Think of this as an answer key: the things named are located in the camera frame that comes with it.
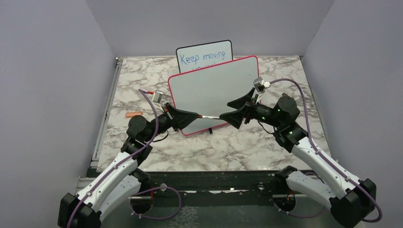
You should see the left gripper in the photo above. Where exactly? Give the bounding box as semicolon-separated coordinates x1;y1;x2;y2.
144;102;200;143

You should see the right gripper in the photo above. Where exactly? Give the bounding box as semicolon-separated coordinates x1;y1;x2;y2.
220;87;283;129

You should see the white whiteboard marker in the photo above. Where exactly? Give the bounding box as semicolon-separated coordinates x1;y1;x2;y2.
199;114;221;120

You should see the pink framed whiteboard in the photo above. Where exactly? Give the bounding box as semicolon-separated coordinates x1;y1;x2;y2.
167;56;259;136

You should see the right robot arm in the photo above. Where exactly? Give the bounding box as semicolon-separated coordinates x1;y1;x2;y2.
219;89;376;228

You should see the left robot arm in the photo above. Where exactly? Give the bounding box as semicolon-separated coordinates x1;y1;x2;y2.
58;103;201;228

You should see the black framed whiteboard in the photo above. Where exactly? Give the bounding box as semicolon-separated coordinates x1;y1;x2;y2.
176;40;233;73

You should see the orange marker cap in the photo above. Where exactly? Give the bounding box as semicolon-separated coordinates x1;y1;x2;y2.
125;112;143;118

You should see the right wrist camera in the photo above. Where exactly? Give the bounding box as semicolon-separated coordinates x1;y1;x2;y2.
253;77;271;94

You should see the black mounting rail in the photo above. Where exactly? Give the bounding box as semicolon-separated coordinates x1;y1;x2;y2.
86;168;339;207

